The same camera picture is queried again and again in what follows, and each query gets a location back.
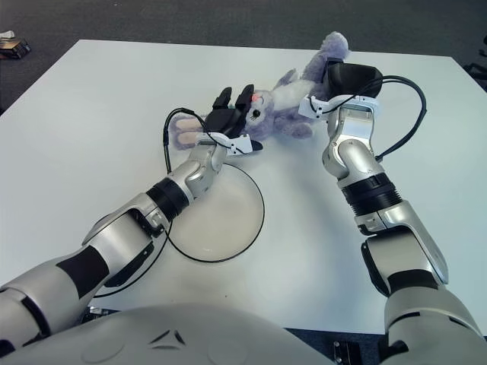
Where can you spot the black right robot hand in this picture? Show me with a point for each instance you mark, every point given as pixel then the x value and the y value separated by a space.
pixel 352 80

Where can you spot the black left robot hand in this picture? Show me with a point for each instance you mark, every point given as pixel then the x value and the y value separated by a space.
pixel 226 119

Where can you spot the purple plush bunny doll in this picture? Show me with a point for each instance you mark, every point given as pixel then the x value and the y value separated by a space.
pixel 293 95

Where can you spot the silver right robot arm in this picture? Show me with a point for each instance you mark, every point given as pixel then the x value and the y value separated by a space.
pixel 380 213

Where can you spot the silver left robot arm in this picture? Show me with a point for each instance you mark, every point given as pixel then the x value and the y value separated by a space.
pixel 125 235

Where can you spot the white plate with black rim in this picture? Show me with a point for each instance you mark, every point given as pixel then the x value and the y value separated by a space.
pixel 228 220

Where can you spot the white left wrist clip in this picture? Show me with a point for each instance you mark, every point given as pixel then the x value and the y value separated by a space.
pixel 239 143

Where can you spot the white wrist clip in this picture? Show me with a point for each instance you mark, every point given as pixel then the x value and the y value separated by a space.
pixel 239 143
pixel 316 106

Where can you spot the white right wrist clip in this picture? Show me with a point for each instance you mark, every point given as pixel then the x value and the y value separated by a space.
pixel 316 106

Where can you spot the black office chair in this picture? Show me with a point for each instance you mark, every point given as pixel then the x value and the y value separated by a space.
pixel 477 72

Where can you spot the brown box on floor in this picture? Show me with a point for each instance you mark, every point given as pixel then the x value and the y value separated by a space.
pixel 15 47

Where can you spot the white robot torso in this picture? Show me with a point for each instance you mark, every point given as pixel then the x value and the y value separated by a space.
pixel 171 342

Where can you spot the metal table clamp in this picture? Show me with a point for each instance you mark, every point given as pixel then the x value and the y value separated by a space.
pixel 95 313
pixel 346 353

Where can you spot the white crumpled paper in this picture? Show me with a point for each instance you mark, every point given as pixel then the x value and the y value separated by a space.
pixel 7 35

